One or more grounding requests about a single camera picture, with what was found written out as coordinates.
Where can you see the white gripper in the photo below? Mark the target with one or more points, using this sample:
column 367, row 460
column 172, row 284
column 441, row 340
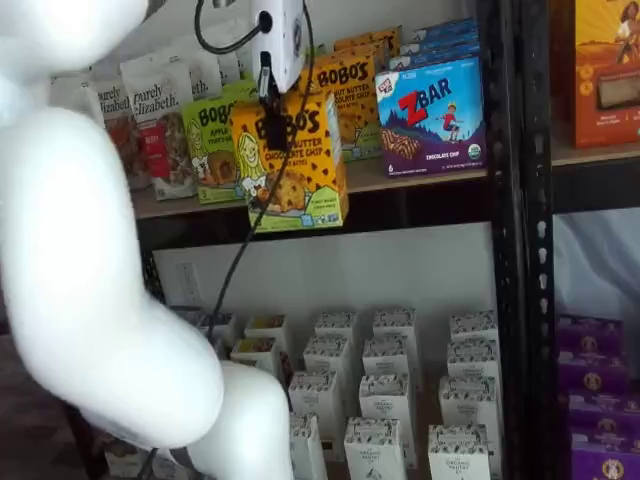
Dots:
column 277, row 40

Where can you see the orange Bobo's peanut butter box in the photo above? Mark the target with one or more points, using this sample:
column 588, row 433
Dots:
column 370, row 42
column 305, row 170
column 350, row 100

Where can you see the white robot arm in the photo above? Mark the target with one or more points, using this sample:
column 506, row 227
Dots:
column 75, row 250

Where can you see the green Bobo's apple pie box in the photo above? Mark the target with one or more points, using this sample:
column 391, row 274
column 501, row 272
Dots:
column 240, row 87
column 210, row 150

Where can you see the blue purple Zbar box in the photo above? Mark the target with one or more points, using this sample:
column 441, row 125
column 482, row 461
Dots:
column 435, row 55
column 445, row 27
column 430, row 120
column 440, row 41

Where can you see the large orange snack box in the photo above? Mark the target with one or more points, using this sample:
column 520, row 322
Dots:
column 605, row 75

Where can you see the purple snack box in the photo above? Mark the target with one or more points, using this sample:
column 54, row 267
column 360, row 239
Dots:
column 605, row 412
column 607, row 460
column 592, row 372
column 590, row 332

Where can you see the white granola bag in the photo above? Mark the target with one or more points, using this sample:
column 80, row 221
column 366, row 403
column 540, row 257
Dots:
column 206, row 82

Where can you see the granola bag red label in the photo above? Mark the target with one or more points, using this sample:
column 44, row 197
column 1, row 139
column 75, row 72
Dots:
column 162, row 105

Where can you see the black metal shelving rack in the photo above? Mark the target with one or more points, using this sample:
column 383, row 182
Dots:
column 400, row 205
column 537, row 300

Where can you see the granola bag orange label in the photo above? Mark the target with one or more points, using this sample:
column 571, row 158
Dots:
column 114, row 102

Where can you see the yellow granola carton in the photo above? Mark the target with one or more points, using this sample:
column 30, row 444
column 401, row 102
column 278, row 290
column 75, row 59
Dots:
column 265, row 327
column 252, row 352

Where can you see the white patterned carton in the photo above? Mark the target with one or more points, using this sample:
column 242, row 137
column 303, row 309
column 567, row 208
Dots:
column 470, row 402
column 472, row 327
column 460, row 454
column 326, row 355
column 307, row 447
column 472, row 359
column 386, row 356
column 374, row 450
column 395, row 325
column 386, row 397
column 314, row 395
column 336, row 325

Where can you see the translucent plastic sheet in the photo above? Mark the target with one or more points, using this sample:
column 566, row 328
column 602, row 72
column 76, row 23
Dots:
column 595, row 260

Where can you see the white wall outlet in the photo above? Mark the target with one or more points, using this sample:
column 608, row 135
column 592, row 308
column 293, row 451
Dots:
column 186, row 280

